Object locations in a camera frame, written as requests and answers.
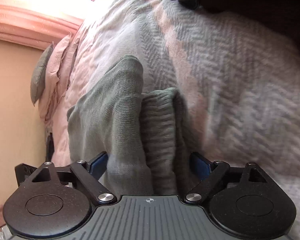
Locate grey striped pillow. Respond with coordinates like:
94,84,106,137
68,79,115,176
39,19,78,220
30,43,54,105

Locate grey sweatpants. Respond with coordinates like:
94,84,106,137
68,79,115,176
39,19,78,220
67,55,199,196

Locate left pink curtain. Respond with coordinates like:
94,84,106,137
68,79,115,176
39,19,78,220
0,0,83,50

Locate black folded garment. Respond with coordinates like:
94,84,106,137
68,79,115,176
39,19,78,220
45,133,55,162

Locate pink duvet on bed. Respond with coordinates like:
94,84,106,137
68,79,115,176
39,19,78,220
48,0,300,239

